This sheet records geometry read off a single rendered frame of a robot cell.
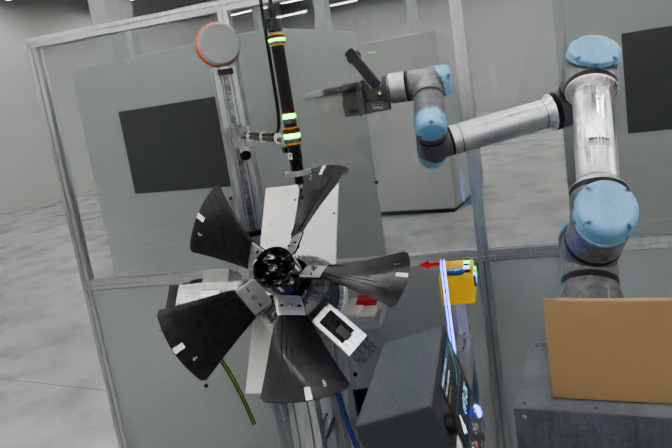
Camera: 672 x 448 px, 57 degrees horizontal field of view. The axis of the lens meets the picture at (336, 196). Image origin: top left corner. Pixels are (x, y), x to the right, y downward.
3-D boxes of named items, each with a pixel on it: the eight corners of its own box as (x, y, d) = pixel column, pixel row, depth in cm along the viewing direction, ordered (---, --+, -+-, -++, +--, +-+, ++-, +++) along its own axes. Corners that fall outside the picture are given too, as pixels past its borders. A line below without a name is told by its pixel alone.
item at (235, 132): (229, 149, 223) (225, 126, 222) (248, 146, 226) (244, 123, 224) (235, 150, 214) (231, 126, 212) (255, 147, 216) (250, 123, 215)
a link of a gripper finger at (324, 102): (307, 116, 151) (344, 110, 152) (303, 92, 150) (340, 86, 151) (306, 116, 154) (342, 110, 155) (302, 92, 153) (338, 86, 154)
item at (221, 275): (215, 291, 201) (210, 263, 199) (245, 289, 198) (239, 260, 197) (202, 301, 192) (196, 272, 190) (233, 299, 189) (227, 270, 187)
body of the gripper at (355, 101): (342, 117, 153) (389, 110, 150) (336, 83, 152) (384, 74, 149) (348, 115, 160) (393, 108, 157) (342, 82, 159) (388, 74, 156)
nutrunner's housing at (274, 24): (290, 184, 164) (262, 9, 156) (304, 181, 166) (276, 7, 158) (295, 186, 161) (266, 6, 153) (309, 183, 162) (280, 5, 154)
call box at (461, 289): (445, 291, 199) (441, 260, 197) (477, 289, 196) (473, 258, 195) (442, 310, 184) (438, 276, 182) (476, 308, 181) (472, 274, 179)
